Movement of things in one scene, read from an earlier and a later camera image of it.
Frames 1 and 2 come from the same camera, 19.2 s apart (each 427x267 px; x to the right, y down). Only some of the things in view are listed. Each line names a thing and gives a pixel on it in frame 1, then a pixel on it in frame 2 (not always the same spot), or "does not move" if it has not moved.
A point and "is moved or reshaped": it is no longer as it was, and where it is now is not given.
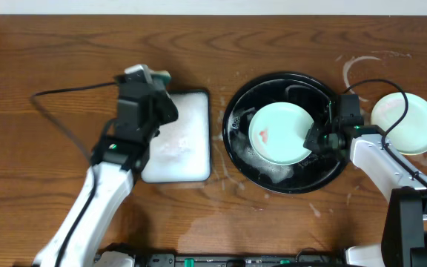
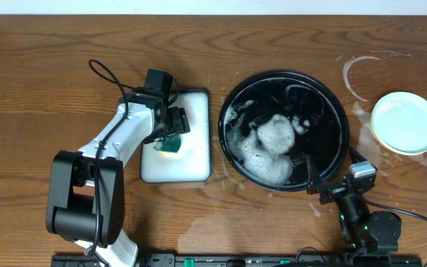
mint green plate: x=418 y=132 does not move
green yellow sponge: x=162 y=76 is moved or reshaped
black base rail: x=308 y=259 does not move
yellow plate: x=412 y=153 is moved or reshaped
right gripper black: x=311 y=142 to x=316 y=186
